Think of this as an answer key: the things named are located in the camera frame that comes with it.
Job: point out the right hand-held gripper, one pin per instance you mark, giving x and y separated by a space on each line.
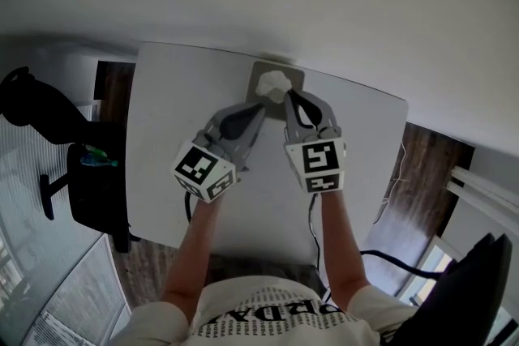
320 164

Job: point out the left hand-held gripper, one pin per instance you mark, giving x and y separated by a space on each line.
198 170

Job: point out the white and grey tissue box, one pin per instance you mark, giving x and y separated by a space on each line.
255 71

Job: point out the person's left forearm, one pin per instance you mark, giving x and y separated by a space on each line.
194 255

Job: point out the person's right forearm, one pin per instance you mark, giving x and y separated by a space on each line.
342 255

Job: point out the blue plastic bottle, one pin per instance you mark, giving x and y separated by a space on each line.
99 162

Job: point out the dark grey trousers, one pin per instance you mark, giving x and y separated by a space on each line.
308 277

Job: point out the black office chair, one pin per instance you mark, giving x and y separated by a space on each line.
89 190

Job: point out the white printed t-shirt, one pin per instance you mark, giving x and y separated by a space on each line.
263 320

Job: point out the black bag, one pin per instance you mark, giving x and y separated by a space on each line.
466 296

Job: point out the grey window blinds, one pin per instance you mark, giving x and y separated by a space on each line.
44 275

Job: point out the white wall pipes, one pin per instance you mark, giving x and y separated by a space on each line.
486 190

